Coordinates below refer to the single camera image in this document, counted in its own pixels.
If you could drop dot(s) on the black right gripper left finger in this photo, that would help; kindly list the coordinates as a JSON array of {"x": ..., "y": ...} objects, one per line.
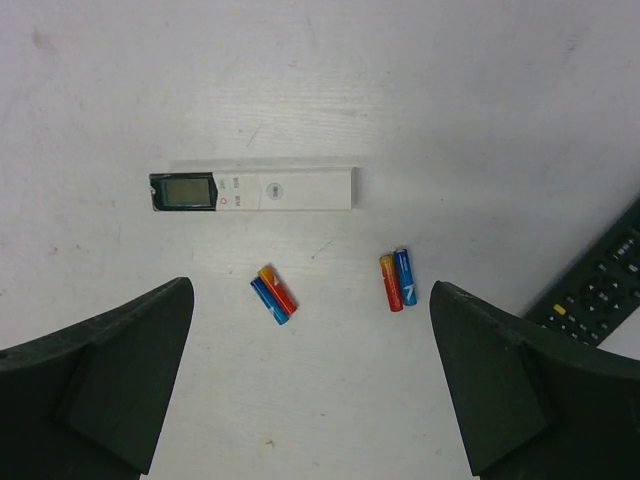
[{"x": 89, "y": 401}]

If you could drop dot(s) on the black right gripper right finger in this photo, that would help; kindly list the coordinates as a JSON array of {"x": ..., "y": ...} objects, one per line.
[{"x": 531, "y": 403}]

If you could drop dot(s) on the blue aaa battery pair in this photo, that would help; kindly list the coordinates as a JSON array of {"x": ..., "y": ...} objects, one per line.
[
  {"x": 405, "y": 276},
  {"x": 269, "y": 301}
]

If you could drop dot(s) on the white remote control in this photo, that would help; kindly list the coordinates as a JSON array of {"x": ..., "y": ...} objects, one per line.
[{"x": 262, "y": 189}]

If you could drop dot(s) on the black tv remote control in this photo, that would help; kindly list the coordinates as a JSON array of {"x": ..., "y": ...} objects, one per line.
[{"x": 599, "y": 290}]

